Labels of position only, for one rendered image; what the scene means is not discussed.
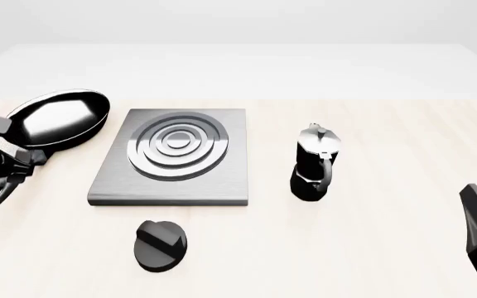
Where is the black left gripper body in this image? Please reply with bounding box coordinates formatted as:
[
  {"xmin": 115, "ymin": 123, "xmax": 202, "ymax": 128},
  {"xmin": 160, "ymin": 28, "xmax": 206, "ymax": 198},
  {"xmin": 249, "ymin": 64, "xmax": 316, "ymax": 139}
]
[{"xmin": 0, "ymin": 132, "xmax": 33, "ymax": 179}]

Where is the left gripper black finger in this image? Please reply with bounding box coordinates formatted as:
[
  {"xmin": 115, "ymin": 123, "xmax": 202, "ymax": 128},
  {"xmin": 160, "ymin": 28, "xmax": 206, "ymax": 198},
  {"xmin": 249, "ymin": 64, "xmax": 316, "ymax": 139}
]
[
  {"xmin": 7, "ymin": 168, "xmax": 33, "ymax": 185},
  {"xmin": 28, "ymin": 149, "xmax": 50, "ymax": 167}
]

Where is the flat black stove plate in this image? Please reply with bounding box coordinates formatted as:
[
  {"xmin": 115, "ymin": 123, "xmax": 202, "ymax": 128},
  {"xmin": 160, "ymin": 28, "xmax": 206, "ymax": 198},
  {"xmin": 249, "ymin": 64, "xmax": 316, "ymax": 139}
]
[{"xmin": 86, "ymin": 107, "xmax": 250, "ymax": 208}]

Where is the round black stove knob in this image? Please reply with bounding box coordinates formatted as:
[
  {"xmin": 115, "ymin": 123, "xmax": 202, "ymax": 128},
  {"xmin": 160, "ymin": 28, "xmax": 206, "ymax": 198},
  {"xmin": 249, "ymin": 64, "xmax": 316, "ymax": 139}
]
[{"xmin": 132, "ymin": 219, "xmax": 189, "ymax": 274}]

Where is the black frying pan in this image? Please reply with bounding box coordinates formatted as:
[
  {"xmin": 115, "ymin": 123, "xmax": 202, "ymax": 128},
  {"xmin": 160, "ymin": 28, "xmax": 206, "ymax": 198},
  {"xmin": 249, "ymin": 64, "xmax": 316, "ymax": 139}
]
[{"xmin": 0, "ymin": 89, "xmax": 112, "ymax": 214}]

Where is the black and silver moka pot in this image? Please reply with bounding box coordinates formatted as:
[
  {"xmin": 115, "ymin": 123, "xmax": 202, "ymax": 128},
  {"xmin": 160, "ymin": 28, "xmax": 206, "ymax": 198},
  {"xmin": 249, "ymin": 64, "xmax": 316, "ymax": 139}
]
[{"xmin": 289, "ymin": 122, "xmax": 343, "ymax": 203}]

